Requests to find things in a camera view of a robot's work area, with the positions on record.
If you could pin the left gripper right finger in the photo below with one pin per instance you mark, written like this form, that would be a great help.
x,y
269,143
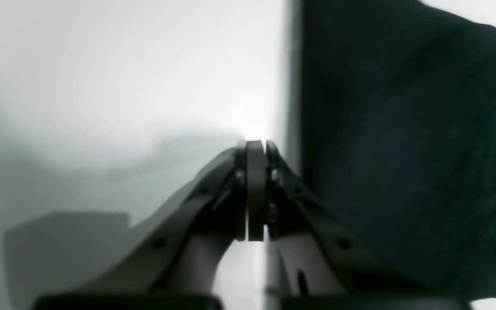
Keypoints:
x,y
320,256

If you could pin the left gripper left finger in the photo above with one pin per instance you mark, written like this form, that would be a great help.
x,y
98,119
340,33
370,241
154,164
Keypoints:
x,y
183,253

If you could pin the black T-shirt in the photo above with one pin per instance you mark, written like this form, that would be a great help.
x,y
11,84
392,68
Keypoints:
x,y
399,135

